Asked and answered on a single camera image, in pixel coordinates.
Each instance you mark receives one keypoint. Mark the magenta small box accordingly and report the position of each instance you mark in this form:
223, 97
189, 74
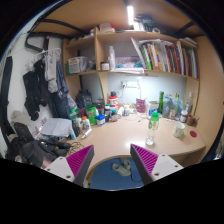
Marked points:
140, 105

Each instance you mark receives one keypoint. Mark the grey hanging clothes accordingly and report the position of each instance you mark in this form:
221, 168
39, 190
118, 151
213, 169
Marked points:
52, 57

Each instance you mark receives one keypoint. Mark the wooden bookshelf unit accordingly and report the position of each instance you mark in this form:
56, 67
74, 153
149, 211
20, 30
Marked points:
100, 42

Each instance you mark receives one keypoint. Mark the green container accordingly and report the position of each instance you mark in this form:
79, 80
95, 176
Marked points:
91, 114

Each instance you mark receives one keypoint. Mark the white plastic bottle on shelf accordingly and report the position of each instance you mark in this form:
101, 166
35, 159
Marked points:
112, 57

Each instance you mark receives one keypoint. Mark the white wall power outlet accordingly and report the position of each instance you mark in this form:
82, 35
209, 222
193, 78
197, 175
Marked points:
130, 84

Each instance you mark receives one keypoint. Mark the white ceramic mug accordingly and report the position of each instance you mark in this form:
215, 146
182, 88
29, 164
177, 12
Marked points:
178, 130

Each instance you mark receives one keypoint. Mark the clear spray bottle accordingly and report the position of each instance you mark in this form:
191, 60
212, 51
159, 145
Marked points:
189, 103

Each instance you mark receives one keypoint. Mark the green glass bottle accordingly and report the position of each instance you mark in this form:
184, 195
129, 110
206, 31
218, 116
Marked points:
161, 95

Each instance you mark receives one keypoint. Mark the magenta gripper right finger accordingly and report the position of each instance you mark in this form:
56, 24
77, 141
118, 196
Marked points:
151, 166

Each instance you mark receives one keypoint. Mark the blue floor mat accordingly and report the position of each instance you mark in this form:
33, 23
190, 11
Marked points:
104, 178

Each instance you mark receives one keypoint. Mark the black jacket hanging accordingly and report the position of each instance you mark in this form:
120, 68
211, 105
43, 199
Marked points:
36, 87

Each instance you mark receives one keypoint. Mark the black clothes pile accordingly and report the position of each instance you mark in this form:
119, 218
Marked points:
22, 145

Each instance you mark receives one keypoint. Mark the red round coaster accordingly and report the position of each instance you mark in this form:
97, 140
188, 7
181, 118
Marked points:
193, 134

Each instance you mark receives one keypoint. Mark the white ceiling light strip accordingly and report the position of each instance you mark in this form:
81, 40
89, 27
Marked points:
130, 14

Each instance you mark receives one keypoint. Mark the blue lidded white jar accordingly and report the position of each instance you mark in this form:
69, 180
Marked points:
100, 120

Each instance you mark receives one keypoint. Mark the grey slippers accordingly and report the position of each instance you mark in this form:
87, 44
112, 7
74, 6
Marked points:
124, 169

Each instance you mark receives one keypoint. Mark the grey folded cloth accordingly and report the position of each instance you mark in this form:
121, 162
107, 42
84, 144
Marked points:
58, 127

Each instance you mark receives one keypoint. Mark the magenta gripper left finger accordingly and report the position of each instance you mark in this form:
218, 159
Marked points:
73, 168

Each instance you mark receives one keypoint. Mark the clear plastic storage box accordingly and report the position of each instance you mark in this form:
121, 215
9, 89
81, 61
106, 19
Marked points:
77, 64

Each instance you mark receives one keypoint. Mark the clear bottle green cap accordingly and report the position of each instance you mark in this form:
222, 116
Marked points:
152, 128

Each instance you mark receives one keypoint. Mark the row of books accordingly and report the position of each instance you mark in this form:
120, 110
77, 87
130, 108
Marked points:
161, 55

